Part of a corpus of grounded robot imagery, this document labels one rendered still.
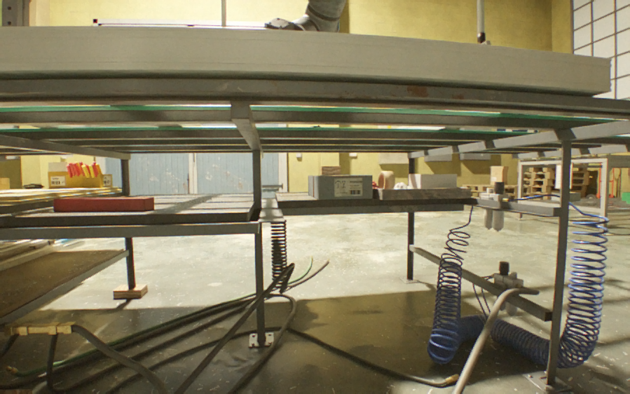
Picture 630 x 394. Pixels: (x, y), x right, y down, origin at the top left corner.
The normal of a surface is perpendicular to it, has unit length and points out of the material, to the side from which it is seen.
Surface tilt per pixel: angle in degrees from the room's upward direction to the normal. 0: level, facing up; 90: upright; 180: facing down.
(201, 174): 90
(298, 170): 90
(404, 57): 90
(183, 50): 90
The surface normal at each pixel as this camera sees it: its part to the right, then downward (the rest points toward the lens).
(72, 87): 0.15, 0.07
